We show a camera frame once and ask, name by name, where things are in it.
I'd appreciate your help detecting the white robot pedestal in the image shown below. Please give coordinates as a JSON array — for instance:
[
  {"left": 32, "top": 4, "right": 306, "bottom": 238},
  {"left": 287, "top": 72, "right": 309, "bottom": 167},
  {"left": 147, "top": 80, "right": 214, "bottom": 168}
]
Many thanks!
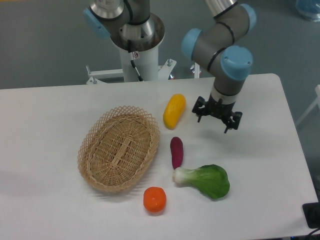
[{"left": 86, "top": 46, "right": 177, "bottom": 85}]

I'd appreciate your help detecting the purple sweet potato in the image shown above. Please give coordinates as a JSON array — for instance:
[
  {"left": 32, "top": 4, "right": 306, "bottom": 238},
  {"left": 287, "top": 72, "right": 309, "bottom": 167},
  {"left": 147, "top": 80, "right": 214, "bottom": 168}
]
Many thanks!
[{"left": 170, "top": 136, "right": 184, "bottom": 169}]

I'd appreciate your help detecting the blue object top right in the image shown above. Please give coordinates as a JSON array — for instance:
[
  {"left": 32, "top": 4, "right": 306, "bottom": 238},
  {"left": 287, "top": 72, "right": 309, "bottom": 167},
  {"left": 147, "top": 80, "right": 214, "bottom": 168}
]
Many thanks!
[{"left": 295, "top": 0, "right": 320, "bottom": 22}]

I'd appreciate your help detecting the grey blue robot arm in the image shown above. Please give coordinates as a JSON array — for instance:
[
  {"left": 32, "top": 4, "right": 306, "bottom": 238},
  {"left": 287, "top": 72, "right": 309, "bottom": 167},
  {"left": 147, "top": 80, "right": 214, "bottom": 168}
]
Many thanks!
[{"left": 83, "top": 0, "right": 257, "bottom": 130}]

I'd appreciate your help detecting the orange tangerine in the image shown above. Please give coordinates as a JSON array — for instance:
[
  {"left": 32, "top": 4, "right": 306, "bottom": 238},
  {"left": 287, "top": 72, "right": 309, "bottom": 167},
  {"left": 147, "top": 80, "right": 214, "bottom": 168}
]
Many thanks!
[{"left": 143, "top": 186, "right": 167, "bottom": 213}]

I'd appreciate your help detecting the black cable on pedestal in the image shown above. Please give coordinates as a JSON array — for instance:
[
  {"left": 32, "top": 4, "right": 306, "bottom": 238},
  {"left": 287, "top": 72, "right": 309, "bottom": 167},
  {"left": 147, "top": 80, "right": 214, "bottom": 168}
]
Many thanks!
[{"left": 127, "top": 39, "right": 145, "bottom": 82}]

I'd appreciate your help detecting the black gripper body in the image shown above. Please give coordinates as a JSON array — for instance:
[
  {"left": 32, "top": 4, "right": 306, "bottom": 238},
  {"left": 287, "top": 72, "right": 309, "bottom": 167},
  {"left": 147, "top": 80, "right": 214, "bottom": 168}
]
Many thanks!
[{"left": 205, "top": 96, "right": 235, "bottom": 123}]

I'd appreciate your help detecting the black device at table edge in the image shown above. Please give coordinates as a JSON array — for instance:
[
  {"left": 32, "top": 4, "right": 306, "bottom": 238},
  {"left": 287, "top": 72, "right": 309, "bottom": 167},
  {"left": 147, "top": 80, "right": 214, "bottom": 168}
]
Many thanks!
[{"left": 302, "top": 202, "right": 320, "bottom": 229}]

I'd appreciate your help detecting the white frame at right edge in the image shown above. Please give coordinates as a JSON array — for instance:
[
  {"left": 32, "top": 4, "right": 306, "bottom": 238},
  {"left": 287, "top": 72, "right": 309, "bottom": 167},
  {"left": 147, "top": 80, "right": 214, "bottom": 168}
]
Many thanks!
[{"left": 295, "top": 84, "right": 320, "bottom": 129}]

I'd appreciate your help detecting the yellow mango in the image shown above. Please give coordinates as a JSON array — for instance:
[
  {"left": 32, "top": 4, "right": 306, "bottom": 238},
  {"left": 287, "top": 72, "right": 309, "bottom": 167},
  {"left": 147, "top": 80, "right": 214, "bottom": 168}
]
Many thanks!
[{"left": 162, "top": 93, "right": 186, "bottom": 130}]

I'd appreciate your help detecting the woven wicker basket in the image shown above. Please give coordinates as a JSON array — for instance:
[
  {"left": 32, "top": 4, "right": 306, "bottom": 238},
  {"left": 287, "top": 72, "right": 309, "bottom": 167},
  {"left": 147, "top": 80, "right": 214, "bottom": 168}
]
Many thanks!
[{"left": 77, "top": 106, "right": 160, "bottom": 193}]

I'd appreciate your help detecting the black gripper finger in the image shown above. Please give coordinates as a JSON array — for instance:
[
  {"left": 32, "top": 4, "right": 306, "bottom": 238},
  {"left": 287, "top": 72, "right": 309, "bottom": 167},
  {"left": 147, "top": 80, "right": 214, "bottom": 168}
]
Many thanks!
[
  {"left": 223, "top": 111, "right": 243, "bottom": 134},
  {"left": 191, "top": 96, "right": 208, "bottom": 123}
]

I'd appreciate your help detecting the green bok choy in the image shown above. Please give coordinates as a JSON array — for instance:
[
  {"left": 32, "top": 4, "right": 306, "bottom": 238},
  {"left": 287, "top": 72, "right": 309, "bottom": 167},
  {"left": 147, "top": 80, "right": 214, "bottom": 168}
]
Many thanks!
[{"left": 172, "top": 164, "right": 230, "bottom": 200}]

